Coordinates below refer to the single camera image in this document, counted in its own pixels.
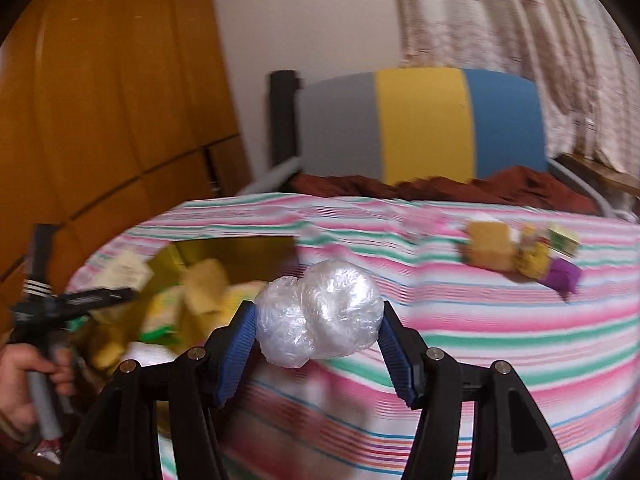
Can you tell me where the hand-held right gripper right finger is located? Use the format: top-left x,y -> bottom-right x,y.
377,300 -> 576,480

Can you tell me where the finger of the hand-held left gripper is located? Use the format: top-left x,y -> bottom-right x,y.
50,287 -> 141,321

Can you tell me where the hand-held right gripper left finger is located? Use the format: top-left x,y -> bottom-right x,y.
60,300 -> 258,480

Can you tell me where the beige medicine box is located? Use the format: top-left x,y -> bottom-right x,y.
95,252 -> 153,291

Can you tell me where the yellow green snack packet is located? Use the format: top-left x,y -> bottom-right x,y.
140,290 -> 186,346

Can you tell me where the white plastic bag ball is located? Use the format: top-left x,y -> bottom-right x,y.
255,260 -> 386,368

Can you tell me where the gold metal tin box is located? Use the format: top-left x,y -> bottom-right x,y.
85,237 -> 296,361

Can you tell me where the pink hair claw clip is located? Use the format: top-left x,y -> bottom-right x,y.
402,207 -> 448,238

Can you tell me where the purple packet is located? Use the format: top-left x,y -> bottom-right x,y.
545,257 -> 583,301

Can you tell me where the small green box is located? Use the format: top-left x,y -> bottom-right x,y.
545,225 -> 581,256

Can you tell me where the person's left hand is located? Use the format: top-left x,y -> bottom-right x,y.
0,345 -> 76,436

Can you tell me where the striped pink green tablecloth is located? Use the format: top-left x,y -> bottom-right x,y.
65,195 -> 640,480

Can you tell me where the white foam piece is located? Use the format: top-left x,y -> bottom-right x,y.
240,157 -> 301,196

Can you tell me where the wooden wardrobe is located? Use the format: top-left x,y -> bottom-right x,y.
0,0 -> 251,331

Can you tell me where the dark red cloth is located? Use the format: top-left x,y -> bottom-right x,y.
290,165 -> 598,213

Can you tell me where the grey yellow blue chair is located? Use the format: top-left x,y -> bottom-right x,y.
295,67 -> 616,216

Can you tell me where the black rolled mat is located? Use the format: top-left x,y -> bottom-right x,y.
267,70 -> 303,171

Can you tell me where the wooden side table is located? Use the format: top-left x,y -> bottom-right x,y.
555,152 -> 640,191

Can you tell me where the printed beige curtain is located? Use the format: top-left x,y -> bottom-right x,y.
390,0 -> 640,171

